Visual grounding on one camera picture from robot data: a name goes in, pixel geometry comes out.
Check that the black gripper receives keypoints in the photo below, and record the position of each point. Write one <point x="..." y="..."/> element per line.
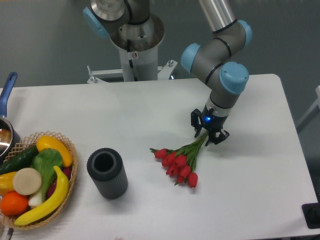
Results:
<point x="211" y="119"/>

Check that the red tulip bouquet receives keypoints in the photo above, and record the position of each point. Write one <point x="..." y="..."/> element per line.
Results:
<point x="181" y="163"/>

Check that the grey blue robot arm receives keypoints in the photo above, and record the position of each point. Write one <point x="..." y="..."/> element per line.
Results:
<point x="210" y="63"/>

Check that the dark grey ribbed vase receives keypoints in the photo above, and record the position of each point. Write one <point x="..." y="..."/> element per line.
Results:
<point x="106" y="168"/>

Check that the white furniture part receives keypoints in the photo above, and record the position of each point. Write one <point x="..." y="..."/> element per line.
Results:
<point x="310" y="113"/>

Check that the black device at edge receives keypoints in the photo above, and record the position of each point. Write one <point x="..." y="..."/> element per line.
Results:
<point x="311" y="212"/>

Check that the purple red vegetable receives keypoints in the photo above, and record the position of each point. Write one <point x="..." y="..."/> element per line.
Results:
<point x="68" y="172"/>

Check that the yellow banana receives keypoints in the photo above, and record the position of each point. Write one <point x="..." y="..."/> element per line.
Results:
<point x="51" y="204"/>

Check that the yellow squash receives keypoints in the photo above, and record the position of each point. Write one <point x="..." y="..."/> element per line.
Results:
<point x="50" y="142"/>

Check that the green bok choy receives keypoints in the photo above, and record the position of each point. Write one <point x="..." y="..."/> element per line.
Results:
<point x="44" y="163"/>

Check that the green cucumber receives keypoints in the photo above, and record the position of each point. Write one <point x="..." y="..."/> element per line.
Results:
<point x="19" y="161"/>

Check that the beige round disc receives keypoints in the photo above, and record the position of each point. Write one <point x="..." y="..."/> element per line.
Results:
<point x="27" y="181"/>

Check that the yellow bell pepper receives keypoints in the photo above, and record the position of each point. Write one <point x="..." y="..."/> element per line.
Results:
<point x="6" y="183"/>

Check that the orange fruit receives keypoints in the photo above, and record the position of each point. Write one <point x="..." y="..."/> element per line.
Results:
<point x="13" y="204"/>

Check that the woven wicker basket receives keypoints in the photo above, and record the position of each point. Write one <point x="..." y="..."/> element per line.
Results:
<point x="26" y="143"/>

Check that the white metal base frame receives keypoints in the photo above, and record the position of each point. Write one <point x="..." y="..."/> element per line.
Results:
<point x="165" y="72"/>

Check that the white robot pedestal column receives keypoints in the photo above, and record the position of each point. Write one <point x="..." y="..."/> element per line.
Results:
<point x="138" y="49"/>

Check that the blue handled saucepan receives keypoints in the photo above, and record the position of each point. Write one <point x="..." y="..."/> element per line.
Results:
<point x="8" y="136"/>

